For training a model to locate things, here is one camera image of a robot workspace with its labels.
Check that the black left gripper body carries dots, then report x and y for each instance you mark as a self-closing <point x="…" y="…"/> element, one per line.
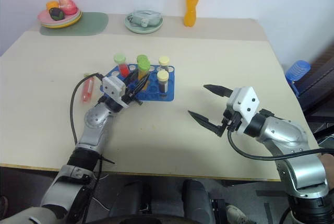
<point x="131" y="98"/>

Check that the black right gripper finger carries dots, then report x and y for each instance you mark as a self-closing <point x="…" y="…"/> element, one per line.
<point x="204" y="120"/>
<point x="216" y="90"/>

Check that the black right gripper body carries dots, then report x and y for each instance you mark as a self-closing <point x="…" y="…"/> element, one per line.
<point x="231" y="120"/>

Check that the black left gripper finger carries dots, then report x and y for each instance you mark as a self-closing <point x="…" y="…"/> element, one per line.
<point x="141" y="84"/>
<point x="132" y="76"/>

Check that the green-capped yellow liquid tube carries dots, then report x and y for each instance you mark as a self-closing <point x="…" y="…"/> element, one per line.
<point x="143" y="66"/>

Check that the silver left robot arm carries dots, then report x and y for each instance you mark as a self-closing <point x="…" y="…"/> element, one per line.
<point x="91" y="130"/>

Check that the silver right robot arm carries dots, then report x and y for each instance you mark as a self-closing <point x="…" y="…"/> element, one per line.
<point x="284" y="132"/>

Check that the blue test tube rack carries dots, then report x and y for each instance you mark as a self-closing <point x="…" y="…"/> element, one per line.
<point x="146" y="96"/>

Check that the green-capped test tube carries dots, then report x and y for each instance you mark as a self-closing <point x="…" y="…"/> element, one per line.
<point x="141" y="57"/>

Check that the yellow-capped clear test tube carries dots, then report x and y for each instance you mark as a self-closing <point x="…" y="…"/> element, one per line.
<point x="164" y="60"/>

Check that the green-capped red liquid tube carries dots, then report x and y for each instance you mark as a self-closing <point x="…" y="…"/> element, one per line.
<point x="123" y="69"/>

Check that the yellow-capped dark liquid tube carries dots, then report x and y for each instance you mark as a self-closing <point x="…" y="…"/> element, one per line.
<point x="162" y="76"/>

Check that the white-capped red liquid tube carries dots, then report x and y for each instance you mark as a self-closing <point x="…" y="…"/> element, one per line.
<point x="87" y="93"/>

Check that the pale green plate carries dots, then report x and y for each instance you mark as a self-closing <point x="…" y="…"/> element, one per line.
<point x="143" y="29"/>

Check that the pale grey folded mask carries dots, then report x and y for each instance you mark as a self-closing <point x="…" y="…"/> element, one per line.
<point x="150" y="17"/>

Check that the green placemat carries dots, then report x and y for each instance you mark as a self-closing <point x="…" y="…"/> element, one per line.
<point x="91" y="24"/>

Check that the dark rounded shape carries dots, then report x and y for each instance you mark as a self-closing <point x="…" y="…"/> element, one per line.
<point x="195" y="200"/>
<point x="130" y="200"/>

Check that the orange drink bottle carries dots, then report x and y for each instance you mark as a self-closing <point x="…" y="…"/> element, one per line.
<point x="190" y="12"/>

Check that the blue water jug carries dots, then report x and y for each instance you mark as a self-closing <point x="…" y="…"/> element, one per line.
<point x="297" y="70"/>

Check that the yellow plate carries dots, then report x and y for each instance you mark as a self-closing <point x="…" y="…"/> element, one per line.
<point x="65" y="26"/>

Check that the dark chair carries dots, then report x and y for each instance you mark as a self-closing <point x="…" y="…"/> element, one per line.
<point x="318" y="85"/>

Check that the grey white shoe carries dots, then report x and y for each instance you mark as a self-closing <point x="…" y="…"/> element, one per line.
<point x="238" y="214"/>

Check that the red apple in foam net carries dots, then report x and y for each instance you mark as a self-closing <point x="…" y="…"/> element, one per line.
<point x="68" y="6"/>

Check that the dark round fruit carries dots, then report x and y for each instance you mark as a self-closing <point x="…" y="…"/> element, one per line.
<point x="56" y="13"/>

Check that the pink plate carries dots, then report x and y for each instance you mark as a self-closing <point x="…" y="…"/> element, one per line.
<point x="43" y="16"/>

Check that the orange fruit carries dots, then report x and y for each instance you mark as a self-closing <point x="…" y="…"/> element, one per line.
<point x="51" y="4"/>

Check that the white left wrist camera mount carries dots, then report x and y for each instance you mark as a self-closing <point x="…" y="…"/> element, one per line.
<point x="112" y="87"/>

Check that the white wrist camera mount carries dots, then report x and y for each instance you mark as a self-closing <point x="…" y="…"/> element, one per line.
<point x="112" y="87"/>
<point x="246" y="101"/>

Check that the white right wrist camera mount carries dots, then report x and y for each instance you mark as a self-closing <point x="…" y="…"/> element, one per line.
<point x="246" y="101"/>

